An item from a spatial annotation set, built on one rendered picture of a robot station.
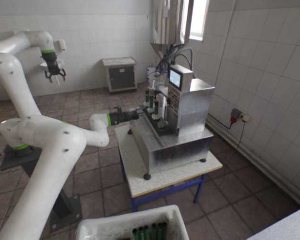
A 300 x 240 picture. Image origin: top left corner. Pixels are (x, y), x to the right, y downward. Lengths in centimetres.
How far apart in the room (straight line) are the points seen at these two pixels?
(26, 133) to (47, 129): 9
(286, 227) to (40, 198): 120
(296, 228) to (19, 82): 169
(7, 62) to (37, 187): 65
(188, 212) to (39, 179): 158
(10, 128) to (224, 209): 202
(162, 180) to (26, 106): 96
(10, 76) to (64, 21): 361
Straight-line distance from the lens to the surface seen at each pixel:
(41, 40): 137
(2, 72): 103
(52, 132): 58
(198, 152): 120
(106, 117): 104
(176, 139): 105
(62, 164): 56
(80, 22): 453
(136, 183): 114
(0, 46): 128
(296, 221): 132
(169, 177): 117
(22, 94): 107
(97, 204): 199
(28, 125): 68
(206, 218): 193
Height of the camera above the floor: 170
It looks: 34 degrees down
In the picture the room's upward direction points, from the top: straight up
